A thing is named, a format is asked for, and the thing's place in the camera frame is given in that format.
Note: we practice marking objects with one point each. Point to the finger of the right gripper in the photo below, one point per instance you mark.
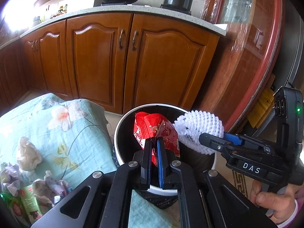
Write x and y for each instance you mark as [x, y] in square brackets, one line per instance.
[233, 138]
[215, 143]

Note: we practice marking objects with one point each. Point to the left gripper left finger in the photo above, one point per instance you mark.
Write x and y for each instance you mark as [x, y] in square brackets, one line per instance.
[146, 165]

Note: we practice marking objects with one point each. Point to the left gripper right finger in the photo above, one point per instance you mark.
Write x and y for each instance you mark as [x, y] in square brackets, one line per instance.
[164, 159]

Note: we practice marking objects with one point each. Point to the white foam fruit net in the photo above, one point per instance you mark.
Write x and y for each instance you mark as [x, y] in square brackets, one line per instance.
[194, 123]

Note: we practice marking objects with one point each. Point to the red snack wrapper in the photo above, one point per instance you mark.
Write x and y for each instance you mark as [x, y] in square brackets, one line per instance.
[155, 125]

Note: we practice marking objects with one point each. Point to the wooden kitchen cabinets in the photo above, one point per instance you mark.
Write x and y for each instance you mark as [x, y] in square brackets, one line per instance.
[117, 60]

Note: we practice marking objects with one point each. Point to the person's right hand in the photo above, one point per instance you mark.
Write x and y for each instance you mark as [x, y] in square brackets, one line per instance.
[285, 206]

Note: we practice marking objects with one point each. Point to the crumpled white printed paper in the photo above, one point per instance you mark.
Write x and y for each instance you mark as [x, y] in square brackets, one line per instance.
[47, 190]

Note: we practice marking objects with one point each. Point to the floral light green tablecloth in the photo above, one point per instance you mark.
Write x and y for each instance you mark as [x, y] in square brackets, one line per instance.
[71, 136]

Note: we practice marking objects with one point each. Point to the crumpled beige tissue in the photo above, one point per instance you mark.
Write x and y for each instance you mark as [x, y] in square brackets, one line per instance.
[28, 156]

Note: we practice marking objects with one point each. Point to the green snack bag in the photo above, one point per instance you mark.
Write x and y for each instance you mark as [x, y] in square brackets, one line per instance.
[24, 207]

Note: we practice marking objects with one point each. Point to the round wooden table top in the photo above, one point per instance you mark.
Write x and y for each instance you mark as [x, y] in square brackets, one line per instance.
[244, 57]

